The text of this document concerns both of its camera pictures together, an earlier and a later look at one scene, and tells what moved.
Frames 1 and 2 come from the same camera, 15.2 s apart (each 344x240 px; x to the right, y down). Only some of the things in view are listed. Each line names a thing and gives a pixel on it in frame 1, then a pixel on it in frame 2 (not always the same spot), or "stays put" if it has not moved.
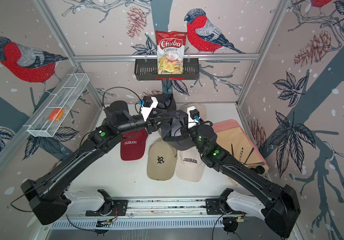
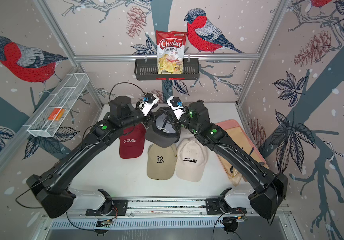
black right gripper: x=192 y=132 → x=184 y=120
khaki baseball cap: x=162 y=160 stays put
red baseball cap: x=133 y=144 stays put
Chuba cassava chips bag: x=171 y=49 stays put
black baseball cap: x=166 y=101 → x=162 y=132
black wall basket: x=146 y=69 stays put
